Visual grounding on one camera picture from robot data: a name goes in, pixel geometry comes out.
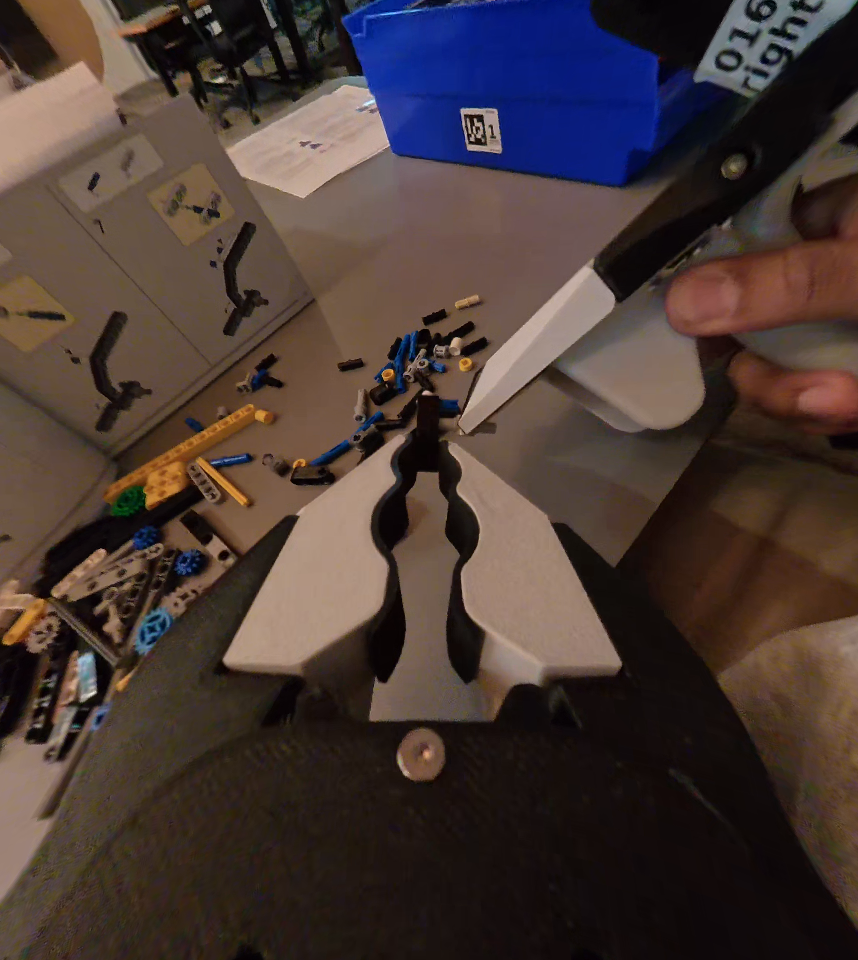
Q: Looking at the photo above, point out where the small blue black lego connector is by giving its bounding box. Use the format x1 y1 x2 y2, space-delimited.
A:
236 354 285 395

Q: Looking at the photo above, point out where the person's right hand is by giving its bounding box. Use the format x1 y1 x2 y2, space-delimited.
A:
665 168 858 436

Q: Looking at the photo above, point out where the small black lego piece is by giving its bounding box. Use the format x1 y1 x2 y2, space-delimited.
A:
414 391 442 474

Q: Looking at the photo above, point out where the white printed paper sheet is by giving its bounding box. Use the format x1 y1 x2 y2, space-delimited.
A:
226 84 390 198

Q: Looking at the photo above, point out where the yellow lego beam assembly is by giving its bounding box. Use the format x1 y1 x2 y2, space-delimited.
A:
104 403 274 511

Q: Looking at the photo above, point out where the yellow lego axle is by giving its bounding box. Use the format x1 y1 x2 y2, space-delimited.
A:
196 457 252 508

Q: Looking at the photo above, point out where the open lego instruction booklet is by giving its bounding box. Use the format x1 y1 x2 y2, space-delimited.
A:
0 63 317 624

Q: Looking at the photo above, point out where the blue plastic bin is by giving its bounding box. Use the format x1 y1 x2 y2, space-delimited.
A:
342 0 733 187

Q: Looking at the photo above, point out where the black office chair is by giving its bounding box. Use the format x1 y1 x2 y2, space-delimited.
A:
174 0 268 127

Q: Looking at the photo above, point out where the wooden desk with black legs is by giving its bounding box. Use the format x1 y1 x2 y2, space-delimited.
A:
115 0 208 97

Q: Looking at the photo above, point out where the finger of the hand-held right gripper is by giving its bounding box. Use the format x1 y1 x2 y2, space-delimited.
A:
459 262 617 438

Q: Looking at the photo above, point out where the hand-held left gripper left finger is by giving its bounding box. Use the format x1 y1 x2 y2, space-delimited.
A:
222 433 409 685

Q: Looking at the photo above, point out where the pile of small lego pins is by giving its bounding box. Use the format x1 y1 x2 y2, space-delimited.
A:
290 294 490 489

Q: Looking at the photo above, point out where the pile of lego beams and gears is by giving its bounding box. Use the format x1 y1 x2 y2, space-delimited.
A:
0 487 238 766

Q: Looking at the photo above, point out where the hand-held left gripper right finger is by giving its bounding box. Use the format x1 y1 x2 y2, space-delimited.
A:
440 441 622 711

